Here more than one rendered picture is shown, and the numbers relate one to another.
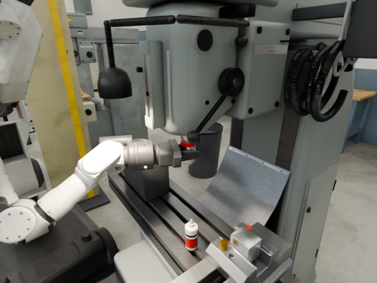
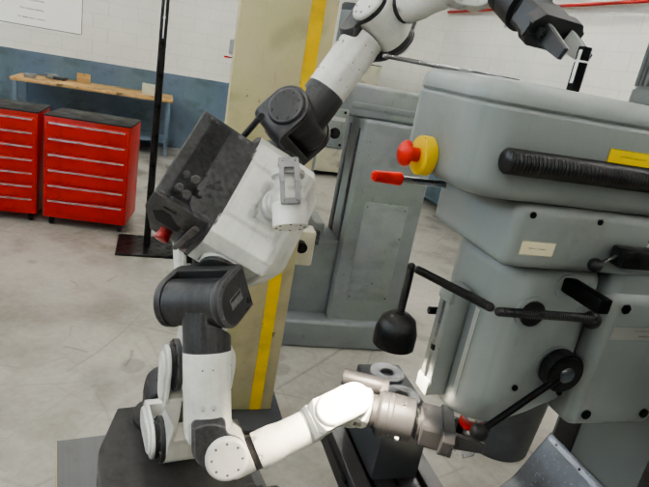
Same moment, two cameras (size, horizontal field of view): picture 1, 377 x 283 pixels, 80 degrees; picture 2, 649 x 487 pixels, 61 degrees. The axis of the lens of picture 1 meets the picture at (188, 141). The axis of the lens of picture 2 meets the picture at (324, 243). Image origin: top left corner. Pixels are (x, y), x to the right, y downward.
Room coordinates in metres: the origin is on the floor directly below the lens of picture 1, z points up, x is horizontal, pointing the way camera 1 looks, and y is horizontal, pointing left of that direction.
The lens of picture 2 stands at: (-0.35, 0.03, 1.87)
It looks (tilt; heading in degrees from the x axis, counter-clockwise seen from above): 18 degrees down; 19
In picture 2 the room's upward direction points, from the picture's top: 10 degrees clockwise
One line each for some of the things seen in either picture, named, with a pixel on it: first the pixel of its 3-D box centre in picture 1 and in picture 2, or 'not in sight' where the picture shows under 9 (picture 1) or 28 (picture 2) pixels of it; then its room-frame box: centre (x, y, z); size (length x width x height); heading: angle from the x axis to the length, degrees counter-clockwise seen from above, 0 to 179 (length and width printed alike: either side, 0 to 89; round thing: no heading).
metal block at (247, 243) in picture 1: (244, 245); not in sight; (0.44, -0.15, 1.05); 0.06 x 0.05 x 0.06; 37
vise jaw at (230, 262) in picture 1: (229, 261); not in sight; (0.41, -0.11, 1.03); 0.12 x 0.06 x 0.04; 37
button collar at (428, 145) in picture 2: not in sight; (423, 156); (0.50, 0.18, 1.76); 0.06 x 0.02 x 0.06; 37
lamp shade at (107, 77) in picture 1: (114, 81); (396, 328); (0.51, 0.16, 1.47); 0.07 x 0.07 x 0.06
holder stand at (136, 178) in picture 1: (144, 166); (385, 416); (0.88, 0.20, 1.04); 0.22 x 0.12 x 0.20; 37
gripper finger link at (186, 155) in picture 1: (189, 156); (467, 445); (0.61, 0.00, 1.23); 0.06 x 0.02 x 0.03; 102
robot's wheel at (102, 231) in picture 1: (106, 245); not in sight; (0.95, 0.47, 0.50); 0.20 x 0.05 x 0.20; 46
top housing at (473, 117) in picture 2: not in sight; (564, 143); (0.65, -0.01, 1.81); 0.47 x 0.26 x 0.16; 127
